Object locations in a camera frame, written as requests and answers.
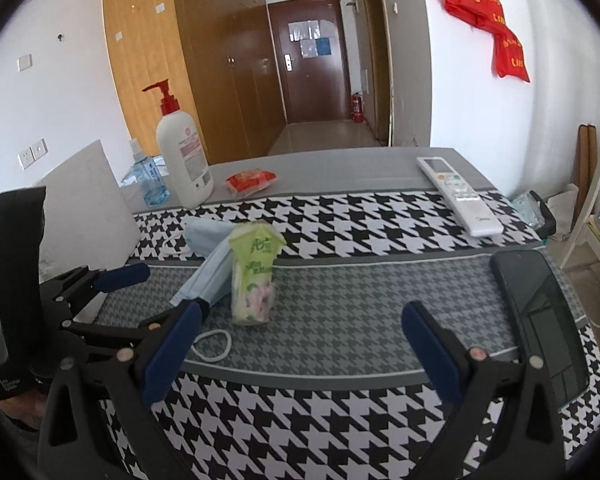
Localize clear blue spray bottle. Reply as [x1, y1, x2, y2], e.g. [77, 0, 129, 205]
[129, 139, 172, 207]

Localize wooden wardrobe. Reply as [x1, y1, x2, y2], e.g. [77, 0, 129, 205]
[102, 0, 286, 166]

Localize blue face mask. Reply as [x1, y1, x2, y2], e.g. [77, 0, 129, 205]
[162, 216, 241, 363]

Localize white lotion pump bottle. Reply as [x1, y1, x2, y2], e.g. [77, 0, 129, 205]
[142, 79, 215, 209]

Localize black phone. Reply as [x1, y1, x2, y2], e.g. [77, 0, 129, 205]
[490, 249, 590, 411]

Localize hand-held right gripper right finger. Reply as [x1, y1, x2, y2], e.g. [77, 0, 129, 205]
[401, 301, 566, 480]

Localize brown wooden boards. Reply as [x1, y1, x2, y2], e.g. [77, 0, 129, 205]
[570, 124, 600, 221]

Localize houndstooth tablecloth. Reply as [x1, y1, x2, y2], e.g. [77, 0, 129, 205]
[95, 147, 600, 480]

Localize black bin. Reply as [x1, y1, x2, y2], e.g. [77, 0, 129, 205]
[527, 190, 558, 240]

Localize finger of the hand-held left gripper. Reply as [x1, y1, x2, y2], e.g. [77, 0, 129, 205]
[62, 300, 211, 350]
[40, 262, 151, 317]

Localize dark brown door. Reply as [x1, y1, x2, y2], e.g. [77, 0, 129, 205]
[267, 0, 353, 125]

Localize paper notices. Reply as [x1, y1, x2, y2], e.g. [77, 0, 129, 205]
[289, 20, 333, 59]

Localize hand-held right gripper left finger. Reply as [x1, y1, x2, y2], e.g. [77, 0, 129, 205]
[37, 301, 203, 480]

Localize green tissue pack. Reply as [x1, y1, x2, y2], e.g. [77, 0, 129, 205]
[228, 220, 287, 326]

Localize white foam box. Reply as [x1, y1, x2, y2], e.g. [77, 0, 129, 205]
[0, 140, 138, 286]

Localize white remote control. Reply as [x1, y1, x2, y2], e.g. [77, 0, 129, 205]
[416, 156, 505, 237]

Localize red snack packet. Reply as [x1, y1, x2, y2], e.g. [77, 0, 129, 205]
[225, 169, 277, 199]

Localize clear plastic packet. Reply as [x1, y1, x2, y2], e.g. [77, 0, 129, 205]
[511, 192, 543, 229]

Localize wooden side door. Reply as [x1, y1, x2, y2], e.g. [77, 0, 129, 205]
[360, 0, 394, 146]

